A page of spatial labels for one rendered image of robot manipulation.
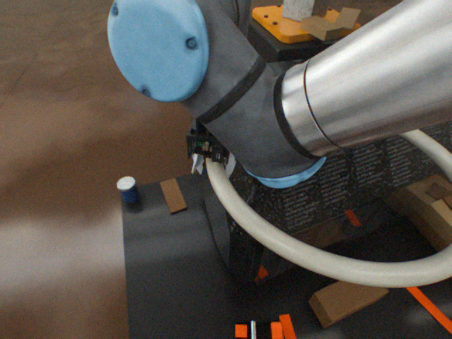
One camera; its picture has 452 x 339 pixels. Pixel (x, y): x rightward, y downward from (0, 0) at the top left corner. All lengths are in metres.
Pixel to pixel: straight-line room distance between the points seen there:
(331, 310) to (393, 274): 0.90
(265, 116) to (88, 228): 1.53
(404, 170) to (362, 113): 0.85
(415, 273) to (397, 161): 0.64
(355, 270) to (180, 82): 0.30
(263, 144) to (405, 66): 0.12
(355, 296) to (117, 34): 1.27
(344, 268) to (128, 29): 0.34
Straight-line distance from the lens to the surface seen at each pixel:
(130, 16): 0.24
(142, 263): 1.47
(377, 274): 0.39
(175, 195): 1.63
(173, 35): 0.22
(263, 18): 1.79
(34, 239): 1.81
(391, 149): 1.01
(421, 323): 1.58
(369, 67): 0.20
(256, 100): 0.25
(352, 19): 1.81
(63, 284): 1.59
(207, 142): 0.44
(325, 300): 1.29
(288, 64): 1.10
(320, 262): 0.37
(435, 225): 1.75
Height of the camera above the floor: 1.31
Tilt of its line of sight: 47 degrees down
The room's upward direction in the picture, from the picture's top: straight up
